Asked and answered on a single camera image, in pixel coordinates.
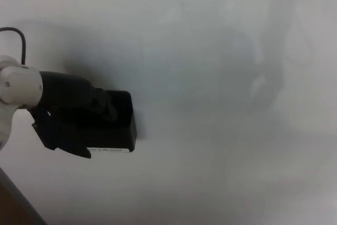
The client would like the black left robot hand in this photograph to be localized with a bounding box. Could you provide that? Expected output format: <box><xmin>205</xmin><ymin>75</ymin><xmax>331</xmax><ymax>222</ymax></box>
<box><xmin>31</xmin><ymin>71</ymin><xmax>118</xmax><ymax>160</ymax></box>

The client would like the black magnetic marker holder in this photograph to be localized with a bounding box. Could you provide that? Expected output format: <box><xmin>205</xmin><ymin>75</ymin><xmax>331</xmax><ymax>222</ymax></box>
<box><xmin>54</xmin><ymin>90</ymin><xmax>138</xmax><ymax>154</ymax></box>

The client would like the white whiteboard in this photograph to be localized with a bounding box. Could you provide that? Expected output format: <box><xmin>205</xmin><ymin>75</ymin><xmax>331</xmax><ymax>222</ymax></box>
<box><xmin>0</xmin><ymin>0</ymin><xmax>337</xmax><ymax>225</ymax></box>

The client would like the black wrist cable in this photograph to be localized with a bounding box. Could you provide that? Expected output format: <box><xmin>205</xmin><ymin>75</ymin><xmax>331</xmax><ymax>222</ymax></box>
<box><xmin>0</xmin><ymin>26</ymin><xmax>27</xmax><ymax>66</ymax></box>

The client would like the grey whiteboard frame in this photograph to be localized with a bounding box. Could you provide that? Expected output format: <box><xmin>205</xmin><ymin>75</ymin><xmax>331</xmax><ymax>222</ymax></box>
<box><xmin>0</xmin><ymin>167</ymin><xmax>48</xmax><ymax>225</ymax></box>

